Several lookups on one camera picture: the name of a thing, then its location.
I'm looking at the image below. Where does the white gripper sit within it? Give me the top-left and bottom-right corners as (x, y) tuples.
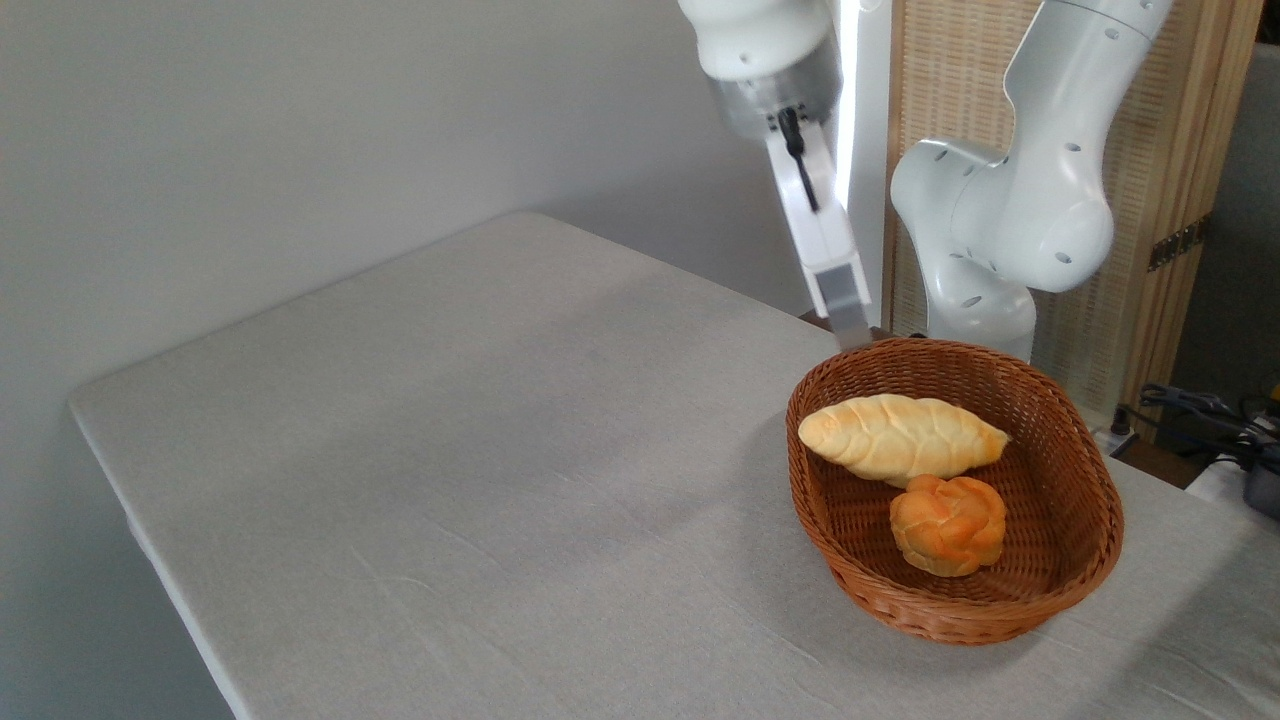
(764, 120), (874, 352)

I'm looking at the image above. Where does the grey tablecloth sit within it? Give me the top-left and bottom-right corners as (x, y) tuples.
(68, 210), (1280, 720)

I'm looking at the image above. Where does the round orange braided bun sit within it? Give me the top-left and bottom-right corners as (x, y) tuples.
(889, 474), (1007, 578)

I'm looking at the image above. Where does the brown oval wicker basket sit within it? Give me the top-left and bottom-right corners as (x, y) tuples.
(785, 337), (1125, 646)

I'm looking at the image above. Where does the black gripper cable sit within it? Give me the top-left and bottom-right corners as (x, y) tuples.
(777, 106), (822, 214)

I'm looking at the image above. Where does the dark grey device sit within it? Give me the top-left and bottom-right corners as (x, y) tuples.
(1243, 462), (1280, 520)

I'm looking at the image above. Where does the long braided bread loaf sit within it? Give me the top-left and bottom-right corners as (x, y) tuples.
(798, 394), (1011, 488)

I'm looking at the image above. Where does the black cable bundle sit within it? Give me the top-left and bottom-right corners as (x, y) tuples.
(1112, 383), (1280, 471)

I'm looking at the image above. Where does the dark metal screen hinge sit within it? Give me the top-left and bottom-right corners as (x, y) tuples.
(1147, 215), (1211, 273)

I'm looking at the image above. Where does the wooden rattan folding screen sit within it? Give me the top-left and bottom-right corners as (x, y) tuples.
(885, 0), (1266, 416)

